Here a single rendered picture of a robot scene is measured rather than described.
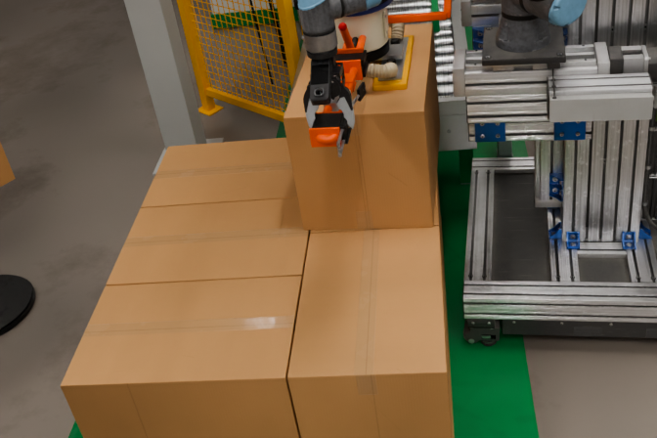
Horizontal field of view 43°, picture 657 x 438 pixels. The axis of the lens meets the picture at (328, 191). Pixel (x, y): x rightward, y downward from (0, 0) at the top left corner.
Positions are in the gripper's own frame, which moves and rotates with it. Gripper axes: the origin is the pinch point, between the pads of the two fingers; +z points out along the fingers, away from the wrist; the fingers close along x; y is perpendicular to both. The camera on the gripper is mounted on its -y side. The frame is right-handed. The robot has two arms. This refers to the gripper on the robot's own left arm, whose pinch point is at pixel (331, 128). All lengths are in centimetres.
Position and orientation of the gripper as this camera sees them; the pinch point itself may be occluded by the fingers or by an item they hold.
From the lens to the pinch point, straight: 201.9
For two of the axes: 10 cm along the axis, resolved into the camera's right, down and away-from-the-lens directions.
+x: -9.8, 0.3, 1.9
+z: 1.3, 8.3, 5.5
